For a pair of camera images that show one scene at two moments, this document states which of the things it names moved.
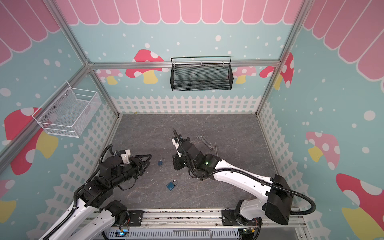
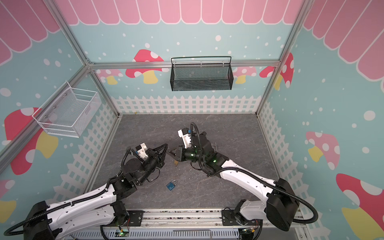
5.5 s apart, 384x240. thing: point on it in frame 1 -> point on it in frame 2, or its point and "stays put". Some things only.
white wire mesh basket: [68, 113] stays put
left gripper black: [140, 166] -> [159, 158]
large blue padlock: [171, 185] stays put
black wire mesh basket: [201, 73] stays put
